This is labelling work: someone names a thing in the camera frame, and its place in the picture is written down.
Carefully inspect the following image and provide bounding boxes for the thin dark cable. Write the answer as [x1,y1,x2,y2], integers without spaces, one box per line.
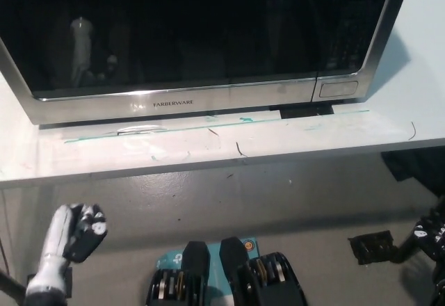
[0,238,11,273]

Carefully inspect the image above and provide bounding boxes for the silver microwave door release button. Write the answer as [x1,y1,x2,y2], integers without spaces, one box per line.
[318,80,360,99]

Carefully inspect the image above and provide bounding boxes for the stainless steel Farberware microwave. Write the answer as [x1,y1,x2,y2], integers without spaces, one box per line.
[0,0,416,130]

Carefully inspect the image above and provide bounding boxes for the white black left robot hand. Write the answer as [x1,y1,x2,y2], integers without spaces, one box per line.
[26,202,108,293]

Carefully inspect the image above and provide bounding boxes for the teal tape line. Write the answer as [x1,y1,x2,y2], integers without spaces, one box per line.
[63,108,371,145]

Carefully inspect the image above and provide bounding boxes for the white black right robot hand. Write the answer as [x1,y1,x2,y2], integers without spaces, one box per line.
[394,196,445,266]

